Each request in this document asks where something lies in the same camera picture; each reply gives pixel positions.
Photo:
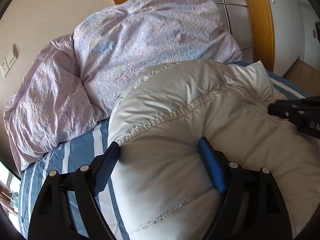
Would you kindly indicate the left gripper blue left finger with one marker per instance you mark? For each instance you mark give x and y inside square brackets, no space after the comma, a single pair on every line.
[66,207]

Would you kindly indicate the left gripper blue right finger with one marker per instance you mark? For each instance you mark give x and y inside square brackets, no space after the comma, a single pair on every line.
[251,205]

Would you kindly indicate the white puffer jacket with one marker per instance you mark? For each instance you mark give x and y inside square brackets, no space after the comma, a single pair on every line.
[160,183]

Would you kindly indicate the blue striped bed sheet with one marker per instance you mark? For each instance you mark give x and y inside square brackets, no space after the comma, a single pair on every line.
[68,157]

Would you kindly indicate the pink floral pillow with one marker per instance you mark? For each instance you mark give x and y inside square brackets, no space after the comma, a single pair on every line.
[51,105]

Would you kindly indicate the lilac floral duvet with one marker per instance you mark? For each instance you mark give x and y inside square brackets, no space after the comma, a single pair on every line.
[112,46]

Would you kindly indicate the wooden door frame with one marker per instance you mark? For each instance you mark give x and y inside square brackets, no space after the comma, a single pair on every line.
[260,25]

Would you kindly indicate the white wall socket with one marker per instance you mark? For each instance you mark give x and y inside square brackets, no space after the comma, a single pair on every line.
[4,68]

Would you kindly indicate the white wall switch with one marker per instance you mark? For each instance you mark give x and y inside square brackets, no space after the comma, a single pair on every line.
[11,56]

